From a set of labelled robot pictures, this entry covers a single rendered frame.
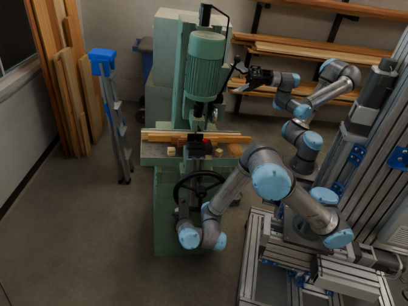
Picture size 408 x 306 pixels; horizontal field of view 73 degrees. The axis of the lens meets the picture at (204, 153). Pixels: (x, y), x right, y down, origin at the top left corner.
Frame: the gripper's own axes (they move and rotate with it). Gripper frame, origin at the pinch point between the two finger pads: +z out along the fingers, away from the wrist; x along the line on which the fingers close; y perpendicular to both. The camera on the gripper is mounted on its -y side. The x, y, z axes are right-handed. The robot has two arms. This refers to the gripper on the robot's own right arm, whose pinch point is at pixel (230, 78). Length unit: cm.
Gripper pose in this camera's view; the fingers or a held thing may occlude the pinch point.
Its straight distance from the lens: 142.0
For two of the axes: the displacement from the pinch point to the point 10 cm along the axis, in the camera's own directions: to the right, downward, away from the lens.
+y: 2.0, -2.8, -9.4
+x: 0.4, 9.6, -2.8
